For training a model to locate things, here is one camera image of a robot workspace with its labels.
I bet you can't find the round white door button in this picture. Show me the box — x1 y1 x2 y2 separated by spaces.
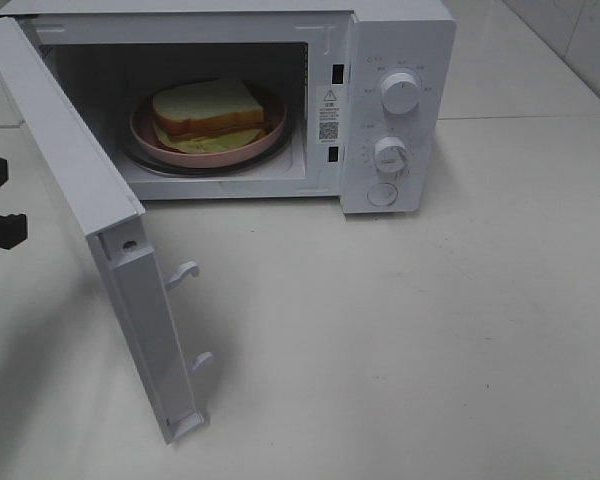
367 182 398 207

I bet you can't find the toast sandwich with lettuce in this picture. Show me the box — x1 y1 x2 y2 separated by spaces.
151 79 269 154

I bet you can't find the white microwave door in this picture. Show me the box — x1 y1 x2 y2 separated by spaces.
0 18 212 443

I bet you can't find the pink round plate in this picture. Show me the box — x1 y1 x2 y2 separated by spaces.
129 78 288 167

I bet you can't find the glass microwave turntable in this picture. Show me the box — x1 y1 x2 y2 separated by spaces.
117 121 295 177

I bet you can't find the white lower timer knob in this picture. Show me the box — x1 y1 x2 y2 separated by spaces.
373 136 409 174

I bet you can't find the white microwave oven body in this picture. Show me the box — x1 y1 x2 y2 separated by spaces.
0 1 456 214

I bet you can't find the white upper power knob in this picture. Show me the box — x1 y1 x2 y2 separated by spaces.
380 70 421 115

